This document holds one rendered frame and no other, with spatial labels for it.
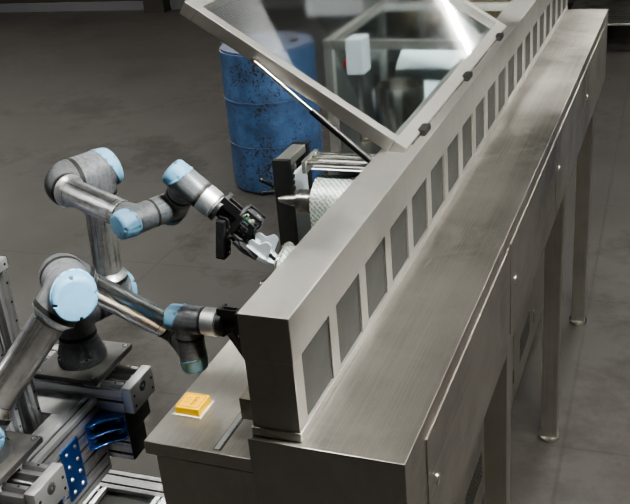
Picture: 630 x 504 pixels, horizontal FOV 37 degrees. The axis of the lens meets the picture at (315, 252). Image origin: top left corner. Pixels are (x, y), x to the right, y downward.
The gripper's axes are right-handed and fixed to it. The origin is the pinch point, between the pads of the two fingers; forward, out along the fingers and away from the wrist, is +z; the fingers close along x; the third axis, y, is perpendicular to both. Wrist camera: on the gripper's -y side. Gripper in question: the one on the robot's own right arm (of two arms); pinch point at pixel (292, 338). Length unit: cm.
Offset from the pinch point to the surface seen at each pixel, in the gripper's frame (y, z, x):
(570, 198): -109, 27, 365
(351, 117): 64, 25, -14
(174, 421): -19.0, -28.2, -16.5
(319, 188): 30.4, 0.2, 26.4
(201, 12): 85, -6, -14
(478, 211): 35, 46, 8
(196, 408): -16.6, -23.2, -12.9
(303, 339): 51, 39, -79
